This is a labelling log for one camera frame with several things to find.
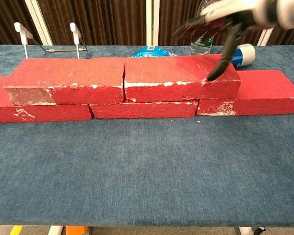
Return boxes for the orange plastic connector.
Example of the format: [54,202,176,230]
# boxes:
[65,226,89,235]

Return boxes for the clear plastic water bottle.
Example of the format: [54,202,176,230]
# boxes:
[190,0,215,56]

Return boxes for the metal wire stand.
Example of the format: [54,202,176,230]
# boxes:
[14,22,88,59]

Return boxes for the white partition frame post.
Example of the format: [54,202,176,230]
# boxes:
[257,26,272,47]
[24,0,53,46]
[146,0,160,46]

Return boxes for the blue snack bag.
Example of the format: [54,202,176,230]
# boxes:
[131,45,177,58]

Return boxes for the dark brown pleated curtain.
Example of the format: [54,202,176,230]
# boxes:
[0,0,31,47]
[159,0,263,46]
[36,0,147,46]
[267,24,294,46]

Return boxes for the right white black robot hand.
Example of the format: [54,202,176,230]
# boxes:
[173,0,260,82]

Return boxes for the red brick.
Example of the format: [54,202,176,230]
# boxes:
[3,57,126,106]
[0,75,93,123]
[124,54,242,103]
[89,99,199,119]
[196,70,294,116]

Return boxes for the blue table cloth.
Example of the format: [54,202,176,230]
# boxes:
[0,45,294,228]

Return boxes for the blue and white can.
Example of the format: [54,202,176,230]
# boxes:
[220,43,256,69]

